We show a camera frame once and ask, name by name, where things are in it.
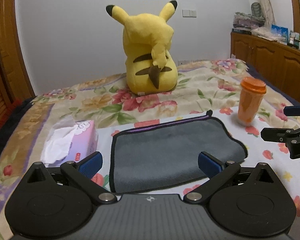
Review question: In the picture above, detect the purple and grey towel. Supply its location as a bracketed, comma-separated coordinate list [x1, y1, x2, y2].
[109, 110, 248, 193]

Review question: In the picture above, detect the pink tissue box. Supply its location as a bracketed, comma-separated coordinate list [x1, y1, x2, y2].
[41, 116, 98, 167]

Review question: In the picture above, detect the wooden cabinet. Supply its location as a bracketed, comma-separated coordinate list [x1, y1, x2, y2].
[231, 32, 300, 103]

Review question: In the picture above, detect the orange plastic cup with lid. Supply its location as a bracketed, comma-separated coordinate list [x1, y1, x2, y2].
[238, 76, 267, 126]

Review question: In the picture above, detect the blue picture card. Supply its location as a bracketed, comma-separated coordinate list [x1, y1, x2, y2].
[271, 24, 288, 43]

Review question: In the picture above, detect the floral bed blanket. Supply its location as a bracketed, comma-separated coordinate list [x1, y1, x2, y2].
[0, 59, 300, 239]

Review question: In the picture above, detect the stack of clutter on cabinet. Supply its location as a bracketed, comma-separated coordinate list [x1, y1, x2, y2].
[232, 2, 265, 35]

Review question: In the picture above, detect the cream patterned curtain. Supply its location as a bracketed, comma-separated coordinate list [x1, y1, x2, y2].
[260, 0, 275, 27]

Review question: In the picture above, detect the yellow Pikachu plush toy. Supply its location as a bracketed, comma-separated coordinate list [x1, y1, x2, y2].
[106, 0, 178, 95]

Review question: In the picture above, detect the white wall switch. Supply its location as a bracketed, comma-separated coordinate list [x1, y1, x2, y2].
[182, 9, 197, 18]

